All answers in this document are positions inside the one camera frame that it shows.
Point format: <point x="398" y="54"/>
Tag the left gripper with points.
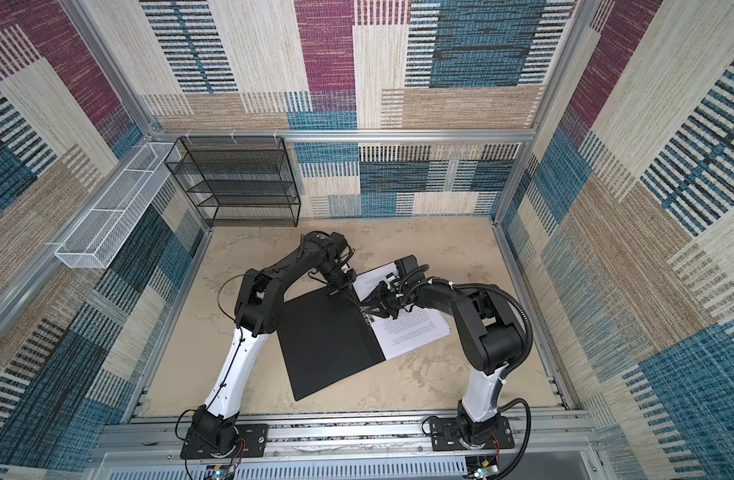
<point x="347" y="291"/>

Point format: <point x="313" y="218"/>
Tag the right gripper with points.
<point x="379" y="299"/>

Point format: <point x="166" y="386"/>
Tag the orange black file folder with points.
<point x="325" y="339"/>

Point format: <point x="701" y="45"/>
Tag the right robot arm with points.
<point x="494" y="330"/>

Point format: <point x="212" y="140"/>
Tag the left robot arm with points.
<point x="257" y="314"/>

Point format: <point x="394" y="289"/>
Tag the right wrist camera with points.
<point x="409" y="269"/>

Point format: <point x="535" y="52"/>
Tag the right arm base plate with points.
<point x="451" y="434"/>

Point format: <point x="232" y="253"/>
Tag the black wire mesh shelf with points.
<point x="237" y="181"/>

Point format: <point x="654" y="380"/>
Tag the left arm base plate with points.
<point x="227" y="443"/>

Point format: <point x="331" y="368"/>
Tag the white wire mesh basket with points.
<point x="99" y="236"/>

